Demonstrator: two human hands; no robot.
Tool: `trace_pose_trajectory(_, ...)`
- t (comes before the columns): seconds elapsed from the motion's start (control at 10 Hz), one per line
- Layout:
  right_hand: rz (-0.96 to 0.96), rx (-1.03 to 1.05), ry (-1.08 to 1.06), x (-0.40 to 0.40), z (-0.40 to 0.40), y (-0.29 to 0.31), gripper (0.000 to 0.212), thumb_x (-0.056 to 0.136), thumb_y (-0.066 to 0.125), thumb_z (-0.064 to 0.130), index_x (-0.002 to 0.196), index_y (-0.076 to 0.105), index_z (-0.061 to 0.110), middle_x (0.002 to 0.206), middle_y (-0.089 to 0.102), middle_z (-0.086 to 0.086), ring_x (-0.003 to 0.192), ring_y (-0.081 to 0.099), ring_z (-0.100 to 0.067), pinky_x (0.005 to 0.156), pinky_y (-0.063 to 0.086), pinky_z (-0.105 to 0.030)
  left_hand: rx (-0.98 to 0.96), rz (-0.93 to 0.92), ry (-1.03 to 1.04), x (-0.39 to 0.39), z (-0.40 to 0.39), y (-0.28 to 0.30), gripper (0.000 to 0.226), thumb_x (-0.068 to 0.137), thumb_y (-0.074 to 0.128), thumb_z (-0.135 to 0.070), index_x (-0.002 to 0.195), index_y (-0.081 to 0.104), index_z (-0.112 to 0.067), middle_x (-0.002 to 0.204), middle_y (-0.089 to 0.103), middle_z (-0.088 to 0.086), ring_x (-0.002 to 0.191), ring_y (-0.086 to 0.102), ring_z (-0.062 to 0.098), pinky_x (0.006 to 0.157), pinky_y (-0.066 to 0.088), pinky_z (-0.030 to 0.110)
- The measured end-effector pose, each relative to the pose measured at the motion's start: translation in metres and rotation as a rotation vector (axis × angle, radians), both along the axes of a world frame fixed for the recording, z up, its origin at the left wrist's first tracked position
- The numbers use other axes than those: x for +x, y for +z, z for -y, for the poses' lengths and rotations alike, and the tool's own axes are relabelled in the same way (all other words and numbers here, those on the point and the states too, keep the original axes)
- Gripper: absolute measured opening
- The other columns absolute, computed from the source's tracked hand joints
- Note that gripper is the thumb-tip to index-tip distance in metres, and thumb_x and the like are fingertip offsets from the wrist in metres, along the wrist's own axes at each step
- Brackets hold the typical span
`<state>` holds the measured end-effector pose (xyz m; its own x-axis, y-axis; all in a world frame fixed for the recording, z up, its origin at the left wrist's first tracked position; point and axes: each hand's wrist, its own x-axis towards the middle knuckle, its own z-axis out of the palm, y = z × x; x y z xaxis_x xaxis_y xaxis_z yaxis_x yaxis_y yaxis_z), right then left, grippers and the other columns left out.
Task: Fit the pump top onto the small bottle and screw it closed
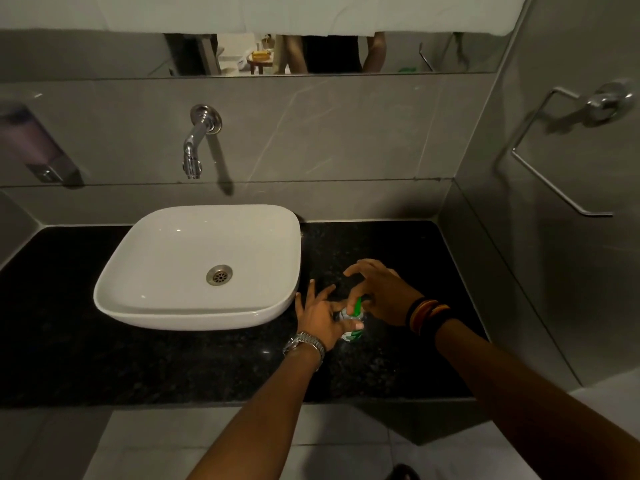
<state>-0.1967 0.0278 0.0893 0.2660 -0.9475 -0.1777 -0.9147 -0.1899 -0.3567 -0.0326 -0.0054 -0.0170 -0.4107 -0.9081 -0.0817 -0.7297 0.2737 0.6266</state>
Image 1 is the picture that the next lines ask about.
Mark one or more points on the person's left hand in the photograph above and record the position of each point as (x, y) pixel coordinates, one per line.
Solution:
(315, 322)

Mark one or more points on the person's right hand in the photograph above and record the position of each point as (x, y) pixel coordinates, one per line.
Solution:
(387, 294)

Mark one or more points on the person's right thumb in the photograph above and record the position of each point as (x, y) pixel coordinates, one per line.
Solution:
(356, 303)

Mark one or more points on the person's left middle finger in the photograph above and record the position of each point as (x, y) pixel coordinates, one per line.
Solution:
(326, 294)

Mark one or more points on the person's left thumb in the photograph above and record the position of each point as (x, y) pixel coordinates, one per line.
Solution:
(352, 325)

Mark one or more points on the person's left little finger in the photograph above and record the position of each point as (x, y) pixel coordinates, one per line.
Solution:
(299, 304)

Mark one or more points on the green and white bottle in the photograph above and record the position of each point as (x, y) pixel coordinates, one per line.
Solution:
(352, 335)

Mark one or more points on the person's left forearm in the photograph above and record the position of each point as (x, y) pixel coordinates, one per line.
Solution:
(260, 419)

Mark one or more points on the person's right forearm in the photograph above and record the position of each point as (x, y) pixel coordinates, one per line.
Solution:
(520, 404)

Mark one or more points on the silver metal wristwatch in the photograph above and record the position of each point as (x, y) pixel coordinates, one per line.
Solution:
(306, 340)

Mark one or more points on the chrome sink drain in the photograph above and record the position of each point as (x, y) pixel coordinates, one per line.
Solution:
(219, 275)

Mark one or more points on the white ceramic sink basin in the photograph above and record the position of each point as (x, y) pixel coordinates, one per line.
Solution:
(190, 274)

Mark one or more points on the chrome wall faucet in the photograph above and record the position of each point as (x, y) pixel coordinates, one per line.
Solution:
(196, 139)

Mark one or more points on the wall mirror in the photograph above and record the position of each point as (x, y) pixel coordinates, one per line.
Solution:
(125, 54)

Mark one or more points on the wall soap dispenser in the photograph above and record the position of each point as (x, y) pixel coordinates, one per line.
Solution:
(35, 147)

